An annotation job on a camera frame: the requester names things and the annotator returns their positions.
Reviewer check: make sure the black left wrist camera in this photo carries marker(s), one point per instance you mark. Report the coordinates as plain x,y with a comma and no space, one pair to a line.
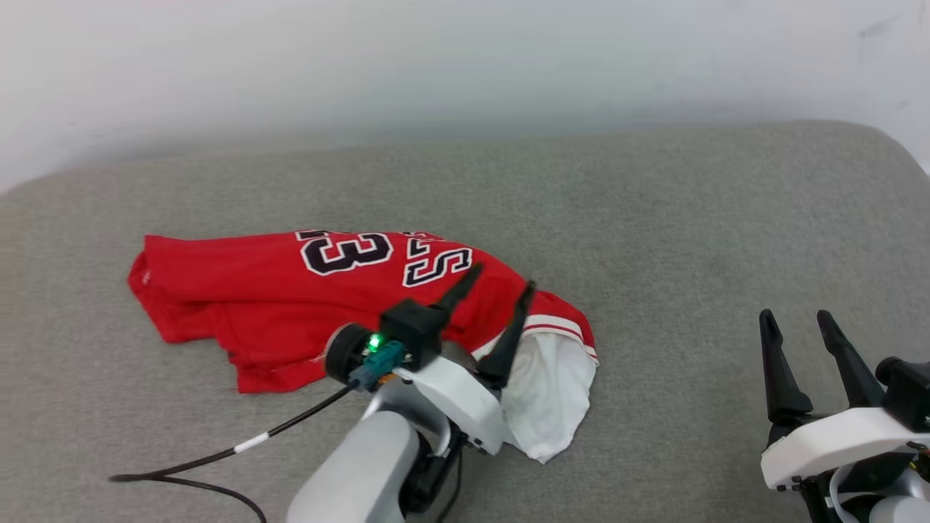
414,330

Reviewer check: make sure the red and white basketball jersey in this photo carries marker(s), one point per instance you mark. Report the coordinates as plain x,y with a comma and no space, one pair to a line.
254,290

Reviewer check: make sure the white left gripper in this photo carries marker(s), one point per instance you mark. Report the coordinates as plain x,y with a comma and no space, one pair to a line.
458,399

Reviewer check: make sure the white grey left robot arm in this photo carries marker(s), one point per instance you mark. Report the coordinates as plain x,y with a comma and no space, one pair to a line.
356,472

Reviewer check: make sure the grey fabric sofa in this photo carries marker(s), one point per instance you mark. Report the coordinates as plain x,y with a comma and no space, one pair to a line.
690,240

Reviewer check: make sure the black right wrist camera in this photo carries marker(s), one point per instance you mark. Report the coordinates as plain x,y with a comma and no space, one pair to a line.
908,392

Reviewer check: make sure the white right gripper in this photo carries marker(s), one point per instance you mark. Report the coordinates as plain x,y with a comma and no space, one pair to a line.
835,447

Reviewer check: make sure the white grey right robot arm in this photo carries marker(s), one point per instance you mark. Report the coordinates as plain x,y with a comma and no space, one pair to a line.
901,508

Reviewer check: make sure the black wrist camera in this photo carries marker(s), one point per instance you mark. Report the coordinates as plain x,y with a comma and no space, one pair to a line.
414,330
908,392

